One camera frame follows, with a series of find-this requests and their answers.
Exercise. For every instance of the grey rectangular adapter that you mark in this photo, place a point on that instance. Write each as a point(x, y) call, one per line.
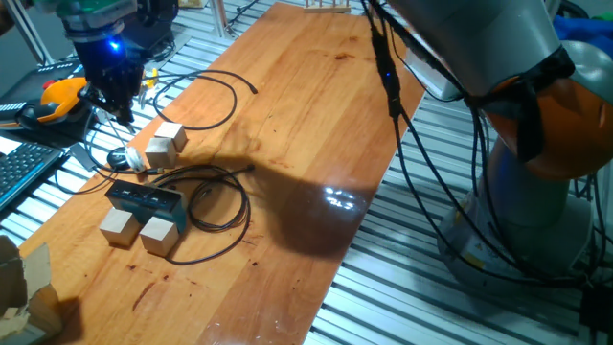
point(82, 157)

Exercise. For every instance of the black docking station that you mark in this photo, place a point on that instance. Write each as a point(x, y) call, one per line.
point(143, 201)

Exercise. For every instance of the green wrist mount plate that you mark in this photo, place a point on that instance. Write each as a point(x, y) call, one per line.
point(96, 6)

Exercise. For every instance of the black round puck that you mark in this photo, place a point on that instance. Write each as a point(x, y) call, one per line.
point(116, 157)

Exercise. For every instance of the light frame post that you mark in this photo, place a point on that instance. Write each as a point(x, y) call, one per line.
point(29, 33)
point(220, 19)

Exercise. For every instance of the orange and black teach pendant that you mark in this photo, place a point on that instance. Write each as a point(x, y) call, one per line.
point(62, 96)

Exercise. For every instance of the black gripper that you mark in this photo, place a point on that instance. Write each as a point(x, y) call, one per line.
point(107, 67)

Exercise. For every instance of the varnished wooden board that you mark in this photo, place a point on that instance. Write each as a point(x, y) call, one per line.
point(287, 144)

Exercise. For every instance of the torn cardboard box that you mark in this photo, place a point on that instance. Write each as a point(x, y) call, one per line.
point(38, 306)

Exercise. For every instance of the black keyboard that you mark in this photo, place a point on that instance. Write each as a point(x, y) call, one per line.
point(24, 167)

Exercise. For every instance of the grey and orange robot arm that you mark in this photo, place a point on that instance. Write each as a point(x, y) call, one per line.
point(503, 48)

